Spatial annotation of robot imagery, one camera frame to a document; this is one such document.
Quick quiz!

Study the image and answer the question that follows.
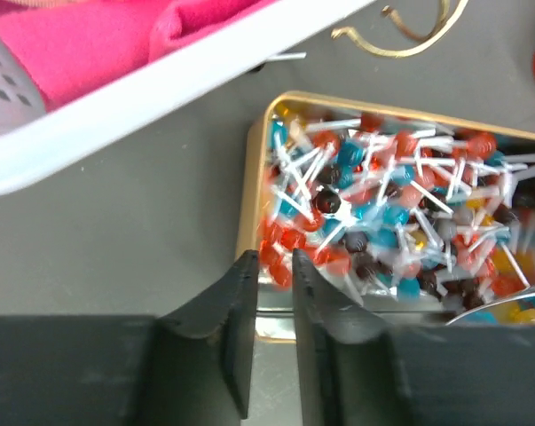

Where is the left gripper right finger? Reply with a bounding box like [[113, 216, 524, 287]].
[[292, 251, 535, 425]]

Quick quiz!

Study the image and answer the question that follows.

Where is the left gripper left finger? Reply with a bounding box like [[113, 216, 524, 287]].
[[0, 250, 259, 425]]

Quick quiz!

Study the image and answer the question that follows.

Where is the gold candy tin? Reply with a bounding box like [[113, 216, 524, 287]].
[[237, 91, 535, 343]]

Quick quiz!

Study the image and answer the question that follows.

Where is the silver metal scoop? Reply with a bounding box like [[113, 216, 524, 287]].
[[447, 286, 535, 326]]

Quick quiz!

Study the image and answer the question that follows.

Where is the white plastic basket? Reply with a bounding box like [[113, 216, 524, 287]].
[[0, 1, 368, 196]]

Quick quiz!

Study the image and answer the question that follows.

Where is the gold ribbon on table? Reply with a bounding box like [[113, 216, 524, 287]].
[[330, 0, 469, 59]]

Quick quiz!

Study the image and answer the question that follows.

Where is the pink cloth in basket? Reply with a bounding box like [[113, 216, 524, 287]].
[[0, 1, 269, 111]]

